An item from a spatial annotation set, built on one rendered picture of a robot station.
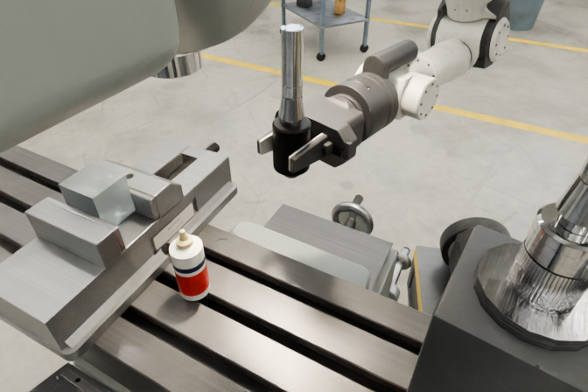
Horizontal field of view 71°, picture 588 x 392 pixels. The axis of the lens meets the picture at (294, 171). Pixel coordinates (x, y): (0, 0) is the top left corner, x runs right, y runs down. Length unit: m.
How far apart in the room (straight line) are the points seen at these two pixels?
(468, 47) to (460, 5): 0.08
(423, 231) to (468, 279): 1.73
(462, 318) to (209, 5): 0.28
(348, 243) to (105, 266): 0.53
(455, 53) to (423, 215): 1.46
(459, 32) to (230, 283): 0.60
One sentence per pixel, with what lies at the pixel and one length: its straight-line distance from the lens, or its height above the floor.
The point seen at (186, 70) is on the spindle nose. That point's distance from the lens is 0.34.
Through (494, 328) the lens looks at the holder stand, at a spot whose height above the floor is 1.15.
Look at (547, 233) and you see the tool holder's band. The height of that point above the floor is 1.22.
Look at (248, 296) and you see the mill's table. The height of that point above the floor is 0.96.
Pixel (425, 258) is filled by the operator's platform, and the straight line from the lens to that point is 1.42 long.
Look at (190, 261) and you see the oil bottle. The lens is 0.52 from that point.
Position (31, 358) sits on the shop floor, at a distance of 1.87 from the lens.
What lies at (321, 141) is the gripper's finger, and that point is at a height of 1.15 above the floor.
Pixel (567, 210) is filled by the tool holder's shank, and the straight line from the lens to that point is 0.31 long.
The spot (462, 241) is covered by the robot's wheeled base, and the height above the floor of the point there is 0.58.
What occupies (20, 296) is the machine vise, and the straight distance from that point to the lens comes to 0.57.
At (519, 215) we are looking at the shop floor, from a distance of 2.37.
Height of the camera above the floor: 1.42
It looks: 37 degrees down
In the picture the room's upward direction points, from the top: straight up
